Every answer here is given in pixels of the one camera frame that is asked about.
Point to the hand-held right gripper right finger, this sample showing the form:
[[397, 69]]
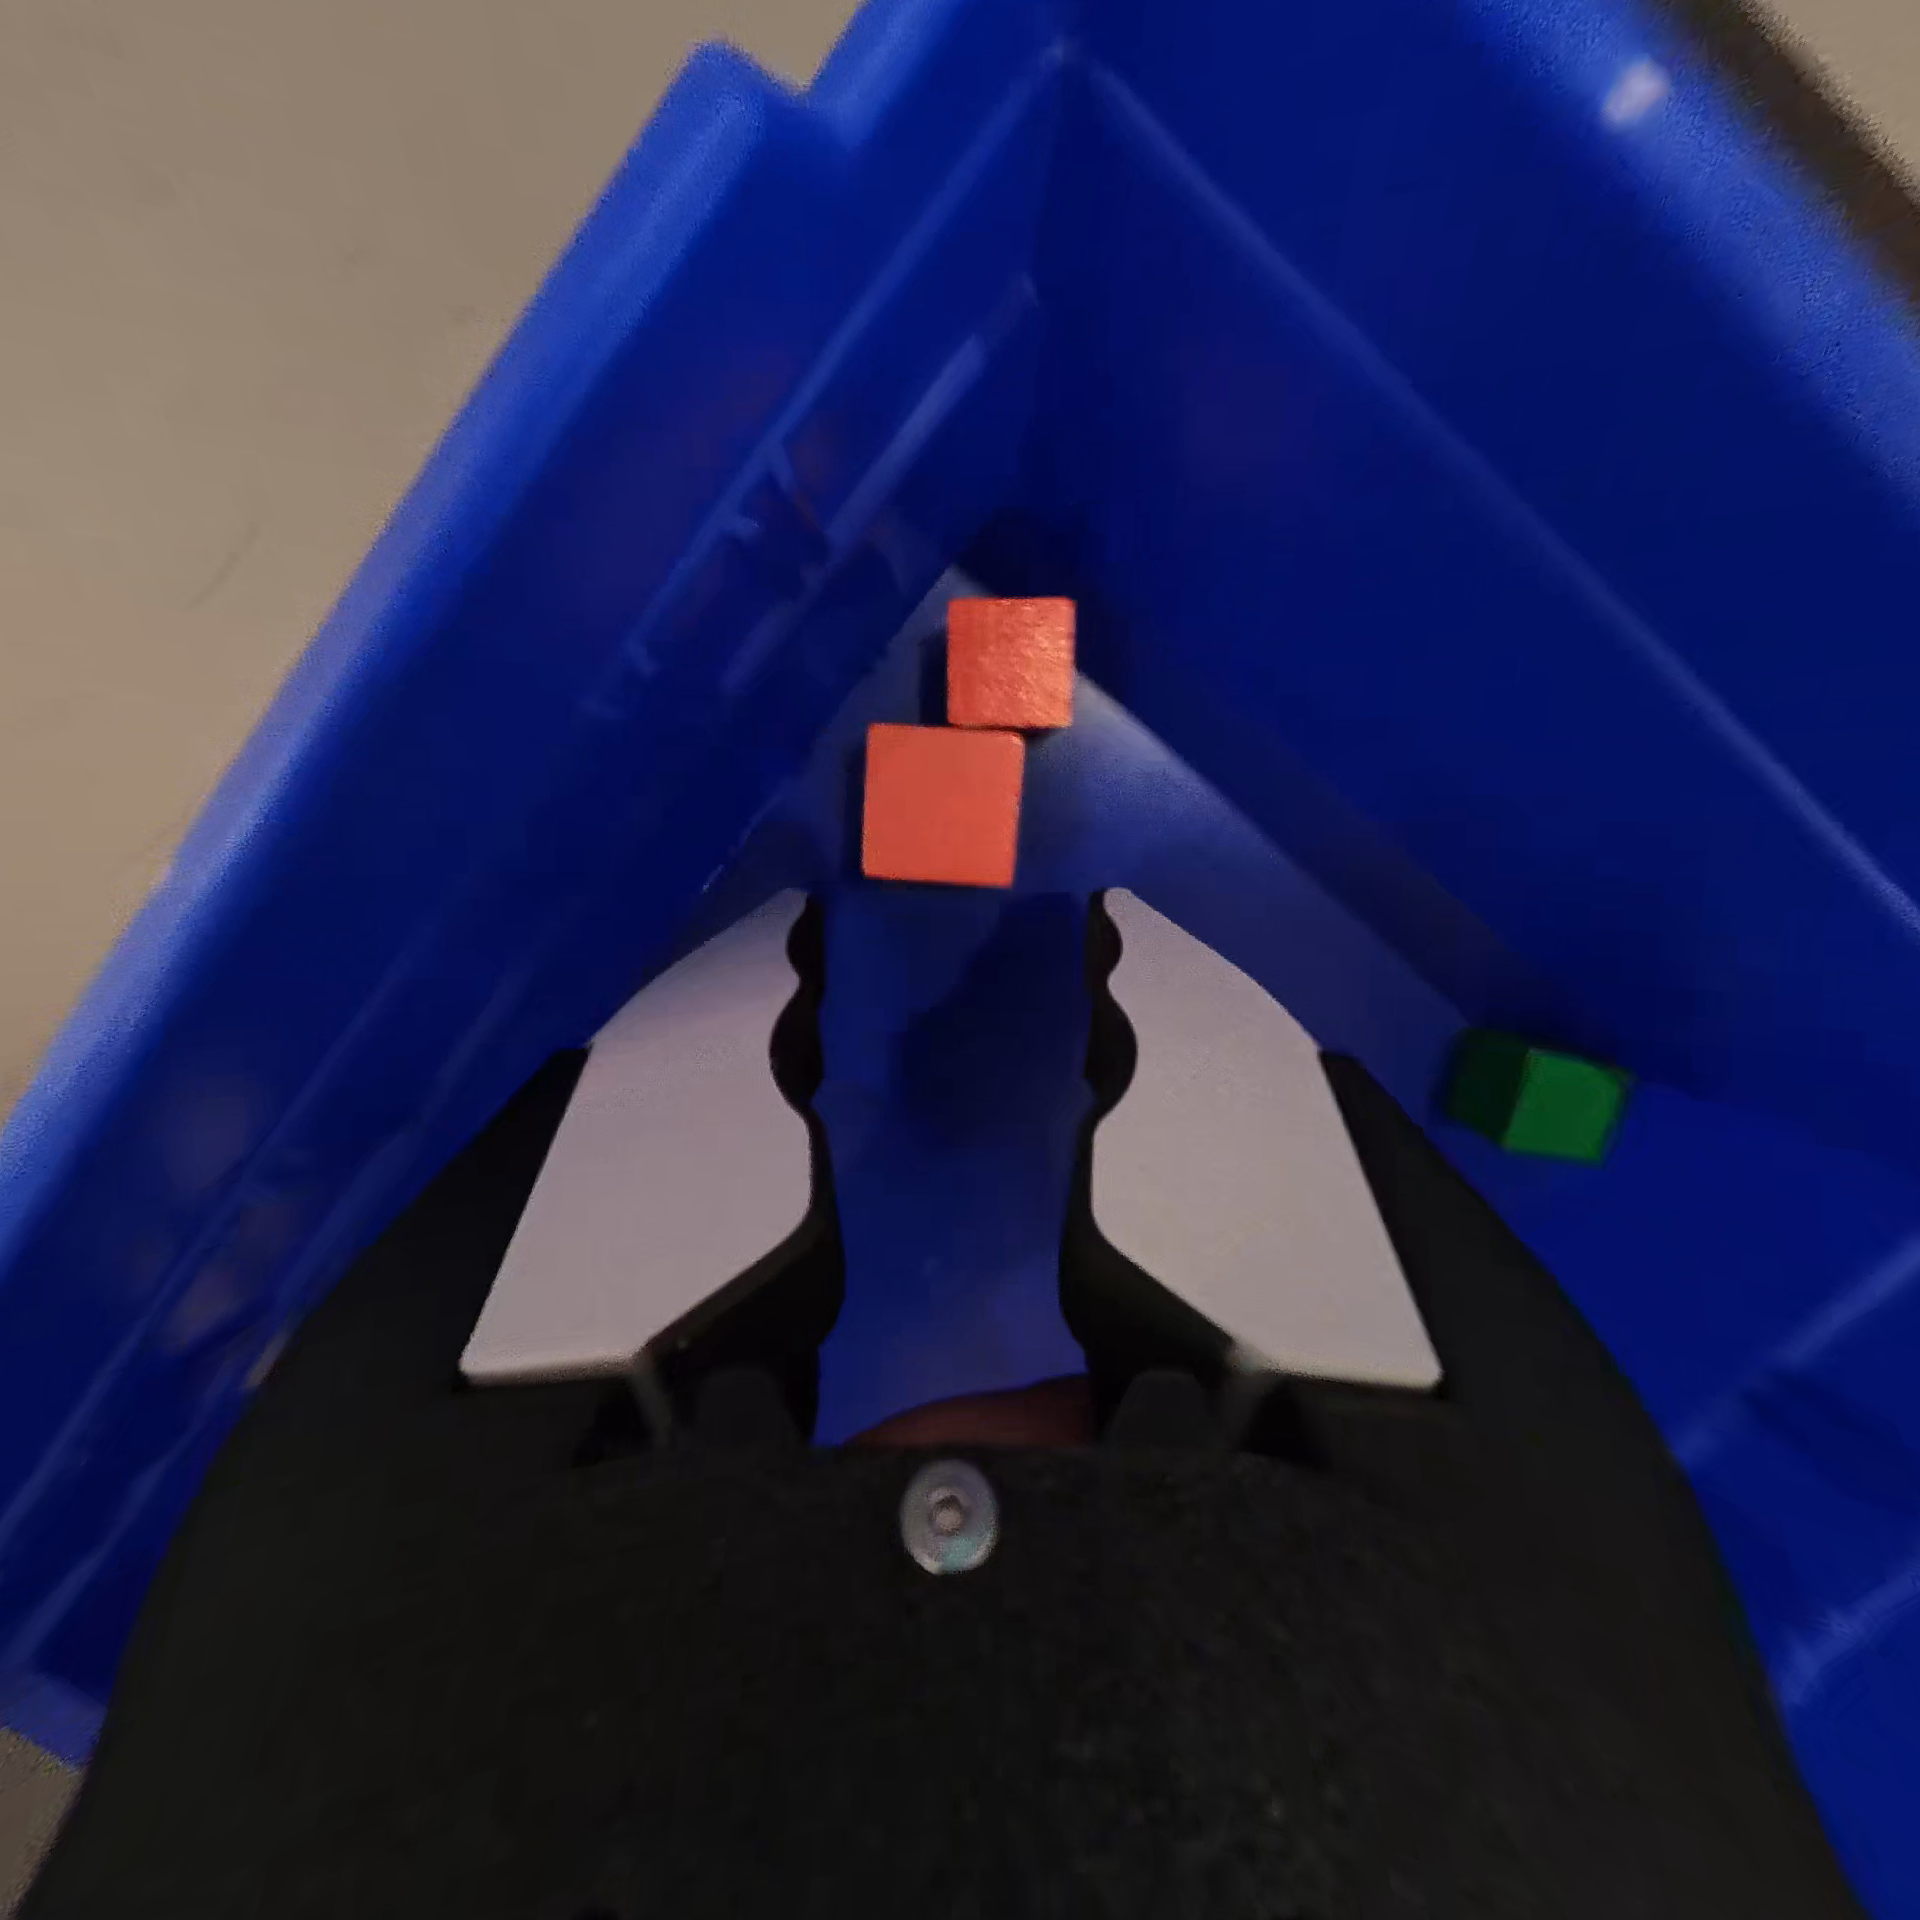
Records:
[[1244, 1186]]

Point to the orange wooden cube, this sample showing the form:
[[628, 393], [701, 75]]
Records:
[[1014, 662], [943, 803]]

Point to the blue plastic bin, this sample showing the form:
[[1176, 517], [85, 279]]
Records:
[[1349, 599]]

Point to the green wooden cube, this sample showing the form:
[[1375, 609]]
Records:
[[1560, 1109]]

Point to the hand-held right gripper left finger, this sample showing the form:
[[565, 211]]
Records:
[[646, 1186]]

